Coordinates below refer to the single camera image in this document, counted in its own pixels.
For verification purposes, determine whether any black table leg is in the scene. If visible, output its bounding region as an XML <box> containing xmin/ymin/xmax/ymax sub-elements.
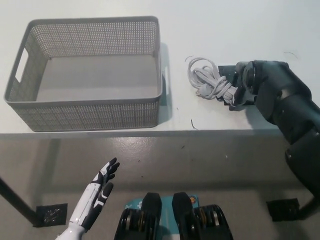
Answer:
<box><xmin>0</xmin><ymin>175</ymin><xmax>39</xmax><ymax>227</ymax></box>
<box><xmin>297</xmin><ymin>187</ymin><xmax>320</xmax><ymax>221</ymax></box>

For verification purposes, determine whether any grey perforated plastic basket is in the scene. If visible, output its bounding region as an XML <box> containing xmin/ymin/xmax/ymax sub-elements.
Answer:
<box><xmin>3</xmin><ymin>15</ymin><xmax>172</xmax><ymax>133</ymax></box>

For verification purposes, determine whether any black textured table pad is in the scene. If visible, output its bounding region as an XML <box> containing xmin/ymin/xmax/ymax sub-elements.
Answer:
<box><xmin>217</xmin><ymin>65</ymin><xmax>258</xmax><ymax>111</ymax></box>

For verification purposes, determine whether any white power strip with cord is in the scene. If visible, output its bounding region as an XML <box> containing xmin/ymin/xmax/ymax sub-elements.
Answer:
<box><xmin>184</xmin><ymin>56</ymin><xmax>242</xmax><ymax>102</ymax></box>

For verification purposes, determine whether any black textured foot pad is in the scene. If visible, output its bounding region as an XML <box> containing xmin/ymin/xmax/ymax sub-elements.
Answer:
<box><xmin>35</xmin><ymin>202</ymin><xmax>69</xmax><ymax>228</ymax></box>
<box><xmin>265</xmin><ymin>198</ymin><xmax>300</xmax><ymax>223</ymax></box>

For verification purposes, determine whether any white and black left hand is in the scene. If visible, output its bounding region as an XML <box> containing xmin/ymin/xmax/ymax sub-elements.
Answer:
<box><xmin>68</xmin><ymin>157</ymin><xmax>121</xmax><ymax>230</ymax></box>

